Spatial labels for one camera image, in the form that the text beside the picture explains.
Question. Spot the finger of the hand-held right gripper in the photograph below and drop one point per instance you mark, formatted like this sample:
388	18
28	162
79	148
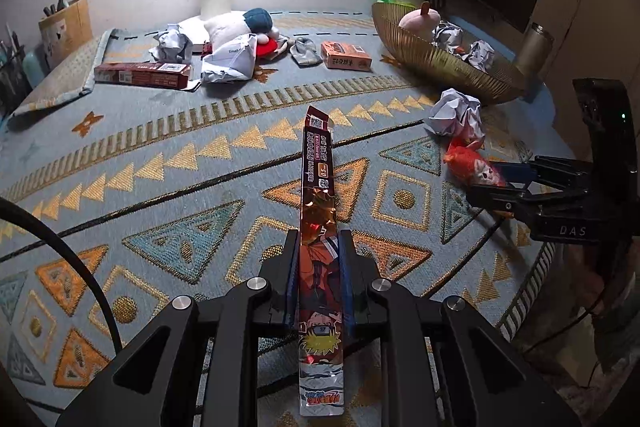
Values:
517	172
495	199

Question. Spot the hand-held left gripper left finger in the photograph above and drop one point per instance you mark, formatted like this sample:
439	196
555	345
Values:
291	277

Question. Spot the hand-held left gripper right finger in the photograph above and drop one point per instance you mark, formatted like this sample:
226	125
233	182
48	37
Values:
347	277

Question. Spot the orange snack packet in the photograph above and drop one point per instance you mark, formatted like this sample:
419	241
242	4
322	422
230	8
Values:
470	164

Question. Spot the long cartoon print box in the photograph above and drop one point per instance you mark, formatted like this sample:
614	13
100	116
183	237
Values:
320	187

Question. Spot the gold ribbed bowl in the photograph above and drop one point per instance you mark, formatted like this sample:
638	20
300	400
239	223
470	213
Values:
450	67

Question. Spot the large white paper ball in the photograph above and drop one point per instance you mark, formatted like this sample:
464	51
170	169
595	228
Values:
447	34

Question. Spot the metal tumbler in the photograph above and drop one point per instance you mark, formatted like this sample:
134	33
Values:
534	49

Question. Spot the patterned blue table mat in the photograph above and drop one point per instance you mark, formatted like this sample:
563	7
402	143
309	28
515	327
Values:
150	167

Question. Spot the pink plush toy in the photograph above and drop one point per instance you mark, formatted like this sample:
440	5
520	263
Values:
420	19

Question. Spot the small orange box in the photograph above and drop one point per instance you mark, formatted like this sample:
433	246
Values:
345	57

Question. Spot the flattened crumpled printed paper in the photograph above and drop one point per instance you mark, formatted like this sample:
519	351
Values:
232	62

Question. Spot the grey sock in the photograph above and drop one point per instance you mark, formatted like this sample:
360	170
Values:
305	52

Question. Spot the red box with barcode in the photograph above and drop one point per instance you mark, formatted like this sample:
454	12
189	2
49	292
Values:
140	74

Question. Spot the white plush toy blue hat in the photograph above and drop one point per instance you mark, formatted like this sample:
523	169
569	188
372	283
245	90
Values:
225	29

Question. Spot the cardboard box with tools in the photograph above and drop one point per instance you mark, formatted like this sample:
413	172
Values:
67	32

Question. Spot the light blue bottle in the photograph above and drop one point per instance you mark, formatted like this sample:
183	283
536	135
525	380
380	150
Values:
32	66

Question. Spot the black mesh pen holder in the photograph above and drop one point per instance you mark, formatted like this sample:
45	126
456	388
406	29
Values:
10	72

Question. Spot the black pen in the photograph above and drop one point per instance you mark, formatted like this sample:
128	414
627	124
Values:
19	41

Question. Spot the white pen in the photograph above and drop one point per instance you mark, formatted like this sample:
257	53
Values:
8	37

